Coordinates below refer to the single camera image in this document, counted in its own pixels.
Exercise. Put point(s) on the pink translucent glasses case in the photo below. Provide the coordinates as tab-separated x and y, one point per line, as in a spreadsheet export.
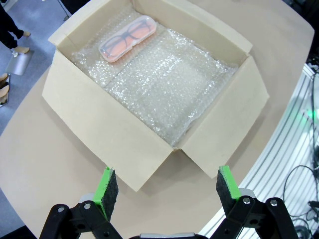
117	54

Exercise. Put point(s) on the cardboard shipping box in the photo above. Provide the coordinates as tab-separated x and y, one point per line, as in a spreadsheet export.
99	129

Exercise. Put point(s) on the clear bubble wrap sheet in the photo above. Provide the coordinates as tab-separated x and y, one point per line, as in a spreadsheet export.
162	87

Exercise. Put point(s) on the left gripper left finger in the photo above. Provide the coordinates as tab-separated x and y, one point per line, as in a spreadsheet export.
106	196

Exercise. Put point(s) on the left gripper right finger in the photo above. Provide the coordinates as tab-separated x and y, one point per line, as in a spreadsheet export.
230	189

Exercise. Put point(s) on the aluminium profile frame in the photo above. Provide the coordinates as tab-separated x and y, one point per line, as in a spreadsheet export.
281	139

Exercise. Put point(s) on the mannequin in maroon hoodie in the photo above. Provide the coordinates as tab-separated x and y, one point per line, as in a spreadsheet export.
10	37

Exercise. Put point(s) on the dark framed glasses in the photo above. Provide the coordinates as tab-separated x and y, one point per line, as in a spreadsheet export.
123	37

